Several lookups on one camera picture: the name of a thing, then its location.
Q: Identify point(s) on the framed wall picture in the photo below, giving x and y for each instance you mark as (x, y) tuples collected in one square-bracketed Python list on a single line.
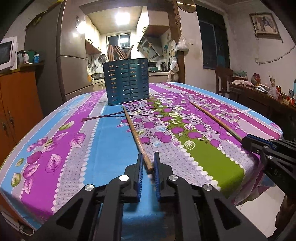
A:
[(264, 24)]

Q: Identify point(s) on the floral purple blue tablecloth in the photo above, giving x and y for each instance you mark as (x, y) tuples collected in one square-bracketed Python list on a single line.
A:
[(87, 141)]

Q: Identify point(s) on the blue cup on cabinet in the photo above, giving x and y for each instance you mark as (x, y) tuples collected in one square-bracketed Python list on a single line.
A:
[(36, 58)]

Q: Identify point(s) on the white hanging plastic bag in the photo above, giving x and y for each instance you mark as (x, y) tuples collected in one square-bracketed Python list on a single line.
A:
[(182, 44)]

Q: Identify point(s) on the kitchen window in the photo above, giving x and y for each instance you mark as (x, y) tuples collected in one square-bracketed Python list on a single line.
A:
[(121, 40)]

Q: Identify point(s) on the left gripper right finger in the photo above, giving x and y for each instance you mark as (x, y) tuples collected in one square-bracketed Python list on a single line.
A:
[(201, 212)]

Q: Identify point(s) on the chopsticks bundle in holder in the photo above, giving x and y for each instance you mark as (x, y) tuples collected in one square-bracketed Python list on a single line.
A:
[(116, 53)]

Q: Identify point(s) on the orange wooden cabinet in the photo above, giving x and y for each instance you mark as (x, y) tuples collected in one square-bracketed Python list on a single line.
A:
[(20, 105)]

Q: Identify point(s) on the steel range hood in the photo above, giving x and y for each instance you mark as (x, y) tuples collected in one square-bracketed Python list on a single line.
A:
[(150, 47)]

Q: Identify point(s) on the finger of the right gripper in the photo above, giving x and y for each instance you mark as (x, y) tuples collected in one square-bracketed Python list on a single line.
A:
[(257, 146), (261, 138)]

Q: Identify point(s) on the dark window with curtain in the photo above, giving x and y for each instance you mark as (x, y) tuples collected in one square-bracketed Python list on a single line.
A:
[(214, 38)]

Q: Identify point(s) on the white microwave oven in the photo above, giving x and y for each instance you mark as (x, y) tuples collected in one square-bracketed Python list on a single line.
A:
[(8, 54)]

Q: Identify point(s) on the white bottle on cabinet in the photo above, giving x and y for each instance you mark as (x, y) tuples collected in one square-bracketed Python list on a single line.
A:
[(26, 58)]

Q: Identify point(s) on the round brass wall plate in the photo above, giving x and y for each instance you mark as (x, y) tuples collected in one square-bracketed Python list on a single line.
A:
[(187, 5)]

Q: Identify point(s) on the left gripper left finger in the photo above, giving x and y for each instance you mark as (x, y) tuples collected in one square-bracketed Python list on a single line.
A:
[(95, 213)]

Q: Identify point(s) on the dark wooden chair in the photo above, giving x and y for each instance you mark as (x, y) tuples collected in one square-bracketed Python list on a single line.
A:
[(223, 76)]

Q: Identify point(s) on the grey refrigerator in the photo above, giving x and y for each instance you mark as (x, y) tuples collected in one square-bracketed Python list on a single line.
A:
[(57, 36)]

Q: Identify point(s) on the blue perforated utensil holder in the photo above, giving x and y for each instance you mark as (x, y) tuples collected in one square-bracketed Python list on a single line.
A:
[(126, 80)]

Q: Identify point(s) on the dark wooden side table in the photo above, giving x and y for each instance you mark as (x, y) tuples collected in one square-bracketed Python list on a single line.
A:
[(262, 103)]

